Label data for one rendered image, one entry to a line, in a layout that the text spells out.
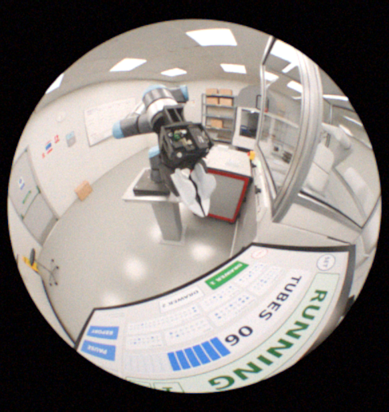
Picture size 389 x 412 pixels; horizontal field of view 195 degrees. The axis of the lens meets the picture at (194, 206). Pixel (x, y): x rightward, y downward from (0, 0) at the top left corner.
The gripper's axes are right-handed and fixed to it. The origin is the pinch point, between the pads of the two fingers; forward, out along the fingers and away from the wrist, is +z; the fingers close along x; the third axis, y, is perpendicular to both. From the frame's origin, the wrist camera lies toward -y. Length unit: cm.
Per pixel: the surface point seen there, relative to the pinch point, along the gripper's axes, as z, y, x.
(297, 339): 14.8, 21.2, -3.8
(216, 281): 14.7, 0.5, -2.5
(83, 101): -322, -108, -117
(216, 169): -25, -66, 55
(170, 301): 14.8, -0.4, -12.8
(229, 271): 14.7, -0.1, 1.1
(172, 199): -10, -52, 6
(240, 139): -60, -74, 120
